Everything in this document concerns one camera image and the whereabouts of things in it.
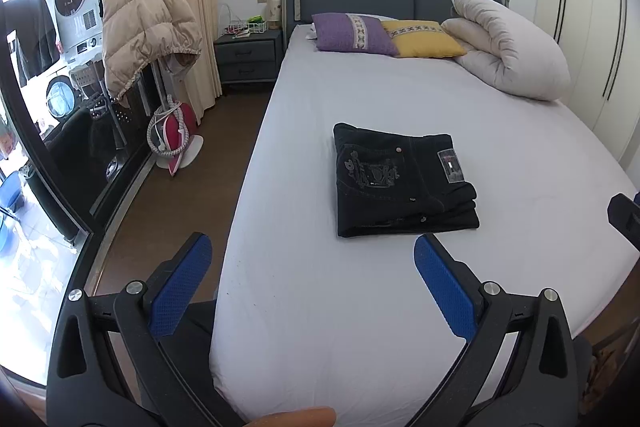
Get grey nightstand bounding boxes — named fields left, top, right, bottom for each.
left=214, top=29, right=285, bottom=86

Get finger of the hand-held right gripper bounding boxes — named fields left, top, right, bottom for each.
left=607, top=193, right=640, bottom=253

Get white washing machine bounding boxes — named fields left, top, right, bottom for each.
left=44, top=66, right=83, bottom=120

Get white stand with round base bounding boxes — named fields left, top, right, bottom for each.
left=155, top=52, right=206, bottom=170

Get purple pillow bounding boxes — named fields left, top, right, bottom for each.
left=311, top=13, right=400, bottom=56

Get beige puffer jacket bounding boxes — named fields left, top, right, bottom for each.
left=100, top=0, right=203, bottom=100

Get bed with white sheet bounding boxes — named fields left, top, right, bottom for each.
left=210, top=22, right=640, bottom=427

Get dark hanging clothes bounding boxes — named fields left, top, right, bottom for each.
left=0, top=0, right=64, bottom=78

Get white wardrobe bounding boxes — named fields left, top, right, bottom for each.
left=532, top=0, right=640, bottom=172

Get white folded duvet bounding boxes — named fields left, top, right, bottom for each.
left=441, top=0, right=572, bottom=102

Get yellow pillow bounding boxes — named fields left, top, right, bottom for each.
left=381, top=20, right=467, bottom=58

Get person's left hand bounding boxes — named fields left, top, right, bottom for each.
left=244, top=408, right=337, bottom=427

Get red and white iron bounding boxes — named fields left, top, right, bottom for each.
left=147, top=96, right=199, bottom=178

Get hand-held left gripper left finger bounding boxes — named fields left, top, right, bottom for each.
left=45, top=232, right=246, bottom=427

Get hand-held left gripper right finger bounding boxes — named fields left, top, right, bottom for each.
left=405, top=234, right=596, bottom=427

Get blue basin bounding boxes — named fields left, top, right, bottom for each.
left=0, top=172, right=24, bottom=254

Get black pants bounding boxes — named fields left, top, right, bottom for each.
left=333, top=122, right=480, bottom=239

